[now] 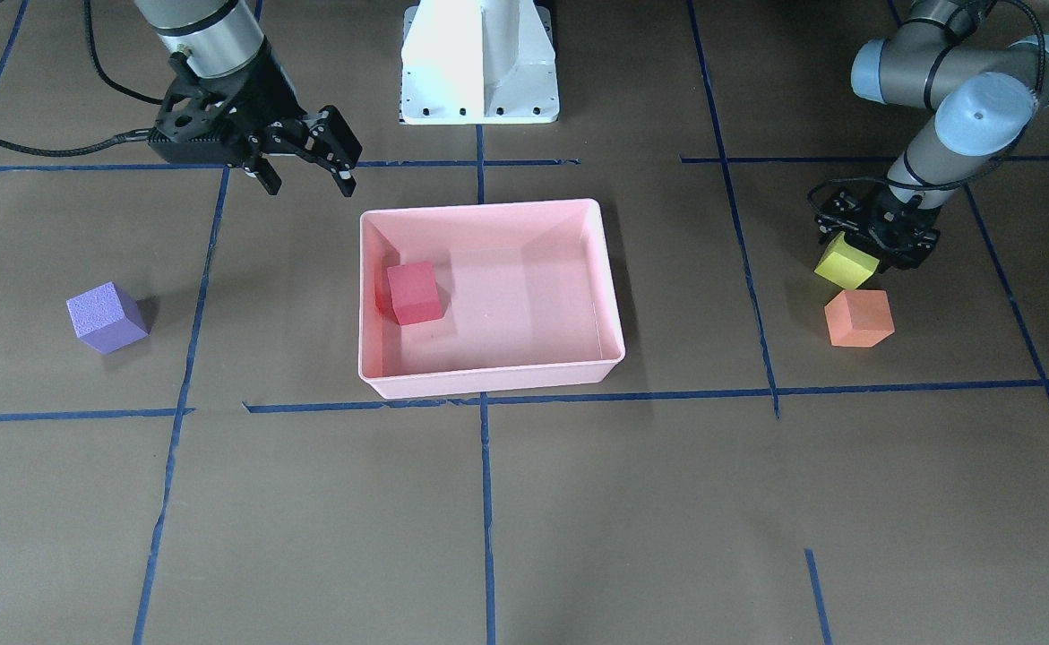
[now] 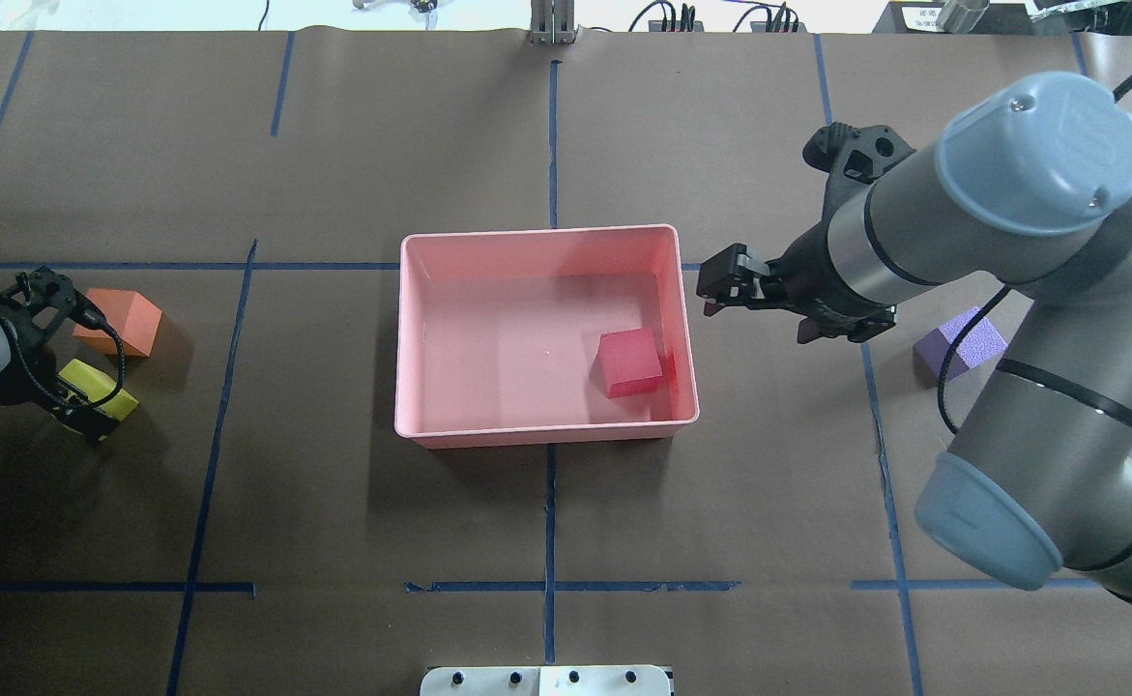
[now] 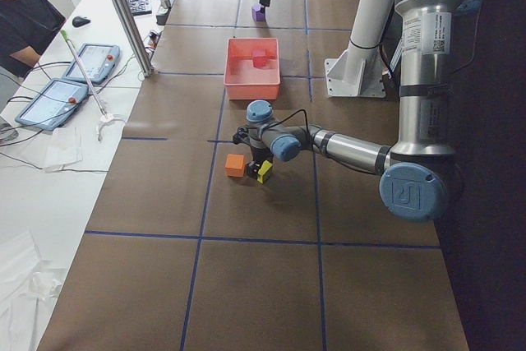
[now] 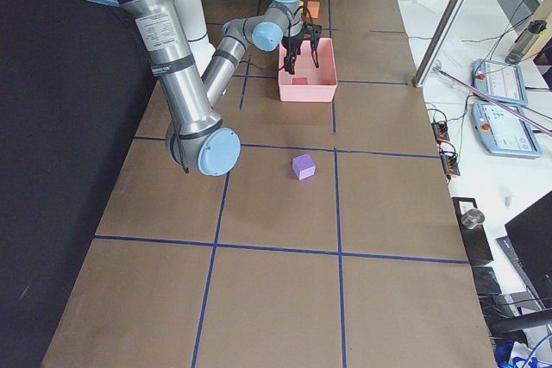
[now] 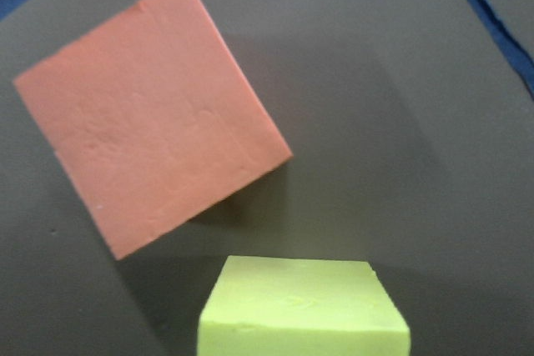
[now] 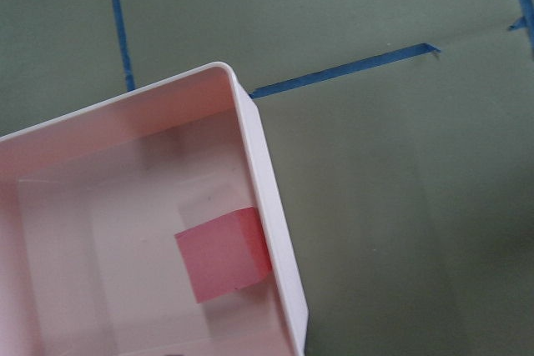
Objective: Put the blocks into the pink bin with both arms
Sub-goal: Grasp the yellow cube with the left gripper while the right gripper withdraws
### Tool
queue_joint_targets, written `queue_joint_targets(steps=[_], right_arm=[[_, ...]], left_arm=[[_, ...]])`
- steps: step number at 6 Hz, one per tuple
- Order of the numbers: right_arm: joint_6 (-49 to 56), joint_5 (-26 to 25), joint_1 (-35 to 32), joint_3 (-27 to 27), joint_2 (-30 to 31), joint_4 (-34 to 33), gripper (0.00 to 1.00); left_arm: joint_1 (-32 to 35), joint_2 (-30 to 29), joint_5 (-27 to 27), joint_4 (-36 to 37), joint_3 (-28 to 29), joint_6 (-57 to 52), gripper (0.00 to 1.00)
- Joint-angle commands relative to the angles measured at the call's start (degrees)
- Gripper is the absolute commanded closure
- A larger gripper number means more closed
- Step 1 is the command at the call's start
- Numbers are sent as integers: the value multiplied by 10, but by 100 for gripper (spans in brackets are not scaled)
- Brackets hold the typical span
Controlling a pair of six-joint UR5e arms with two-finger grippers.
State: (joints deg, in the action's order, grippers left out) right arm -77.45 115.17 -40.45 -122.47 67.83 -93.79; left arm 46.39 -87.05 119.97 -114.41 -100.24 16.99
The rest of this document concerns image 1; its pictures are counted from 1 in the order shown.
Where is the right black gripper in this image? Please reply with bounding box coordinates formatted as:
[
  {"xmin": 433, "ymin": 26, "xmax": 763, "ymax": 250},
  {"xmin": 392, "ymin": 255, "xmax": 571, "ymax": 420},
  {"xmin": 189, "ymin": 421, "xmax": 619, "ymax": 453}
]
[{"xmin": 169, "ymin": 49, "xmax": 363, "ymax": 197}]

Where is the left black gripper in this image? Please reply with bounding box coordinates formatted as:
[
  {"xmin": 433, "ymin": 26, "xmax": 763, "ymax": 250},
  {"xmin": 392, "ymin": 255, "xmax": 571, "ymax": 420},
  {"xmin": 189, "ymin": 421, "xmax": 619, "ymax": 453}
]
[{"xmin": 844, "ymin": 189, "xmax": 941, "ymax": 272}]

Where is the yellow-green foam block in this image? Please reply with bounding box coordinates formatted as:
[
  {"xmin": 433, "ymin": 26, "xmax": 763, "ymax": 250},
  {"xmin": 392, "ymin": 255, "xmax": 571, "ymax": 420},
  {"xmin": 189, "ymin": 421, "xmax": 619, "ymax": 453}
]
[{"xmin": 814, "ymin": 233, "xmax": 880, "ymax": 291}]

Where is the red foam block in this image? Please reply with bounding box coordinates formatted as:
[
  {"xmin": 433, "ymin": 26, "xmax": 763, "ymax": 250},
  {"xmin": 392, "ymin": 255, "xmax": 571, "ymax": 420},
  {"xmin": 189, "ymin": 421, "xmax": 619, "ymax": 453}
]
[{"xmin": 385, "ymin": 262, "xmax": 443, "ymax": 326}]

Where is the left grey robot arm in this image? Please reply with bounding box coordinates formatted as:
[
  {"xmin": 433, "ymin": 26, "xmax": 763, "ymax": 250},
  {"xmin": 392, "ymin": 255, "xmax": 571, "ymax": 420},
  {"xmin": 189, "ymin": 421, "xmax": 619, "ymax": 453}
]
[{"xmin": 816, "ymin": 1, "xmax": 1049, "ymax": 272}]

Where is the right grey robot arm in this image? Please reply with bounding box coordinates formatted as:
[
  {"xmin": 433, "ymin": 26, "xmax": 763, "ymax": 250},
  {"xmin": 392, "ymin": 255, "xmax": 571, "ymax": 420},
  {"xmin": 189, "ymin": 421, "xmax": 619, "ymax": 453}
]
[{"xmin": 137, "ymin": 1, "xmax": 363, "ymax": 196}]

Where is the pink plastic bin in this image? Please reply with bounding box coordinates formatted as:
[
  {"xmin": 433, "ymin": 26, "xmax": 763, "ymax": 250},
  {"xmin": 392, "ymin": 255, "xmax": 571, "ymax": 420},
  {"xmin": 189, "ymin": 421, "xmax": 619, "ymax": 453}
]
[{"xmin": 357, "ymin": 199, "xmax": 626, "ymax": 400}]

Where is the orange foam block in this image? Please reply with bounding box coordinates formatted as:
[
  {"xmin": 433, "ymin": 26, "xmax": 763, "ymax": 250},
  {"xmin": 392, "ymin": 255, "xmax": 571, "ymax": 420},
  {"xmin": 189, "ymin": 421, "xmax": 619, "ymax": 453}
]
[{"xmin": 825, "ymin": 289, "xmax": 896, "ymax": 348}]

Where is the purple foam block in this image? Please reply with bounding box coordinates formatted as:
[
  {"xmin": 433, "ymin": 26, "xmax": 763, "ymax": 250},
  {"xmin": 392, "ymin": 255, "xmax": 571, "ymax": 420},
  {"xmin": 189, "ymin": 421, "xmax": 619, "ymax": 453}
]
[{"xmin": 65, "ymin": 281, "xmax": 149, "ymax": 354}]

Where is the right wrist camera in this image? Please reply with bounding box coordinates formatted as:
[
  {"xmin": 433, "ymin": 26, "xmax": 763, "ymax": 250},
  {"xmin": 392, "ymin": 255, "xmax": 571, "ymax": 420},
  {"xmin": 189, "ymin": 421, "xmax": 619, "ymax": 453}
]
[{"xmin": 147, "ymin": 81, "xmax": 245, "ymax": 165}]

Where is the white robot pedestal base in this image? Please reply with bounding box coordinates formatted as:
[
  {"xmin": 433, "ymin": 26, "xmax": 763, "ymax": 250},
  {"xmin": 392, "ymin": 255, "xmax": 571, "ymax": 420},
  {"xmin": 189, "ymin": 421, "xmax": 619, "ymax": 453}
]
[{"xmin": 399, "ymin": 1, "xmax": 561, "ymax": 125}]

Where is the black camera cable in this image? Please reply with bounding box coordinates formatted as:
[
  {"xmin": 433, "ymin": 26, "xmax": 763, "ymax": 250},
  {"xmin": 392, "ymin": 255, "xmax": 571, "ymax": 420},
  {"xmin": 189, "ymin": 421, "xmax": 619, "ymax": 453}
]
[{"xmin": 0, "ymin": 0, "xmax": 167, "ymax": 159}]

